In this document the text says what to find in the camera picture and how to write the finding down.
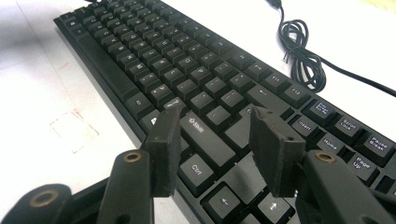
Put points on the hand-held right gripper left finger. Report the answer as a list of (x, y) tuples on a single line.
[(165, 155)]

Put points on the black computer keyboard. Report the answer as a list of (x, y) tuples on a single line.
[(174, 68)]

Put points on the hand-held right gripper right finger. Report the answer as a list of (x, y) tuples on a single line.
[(277, 155)]

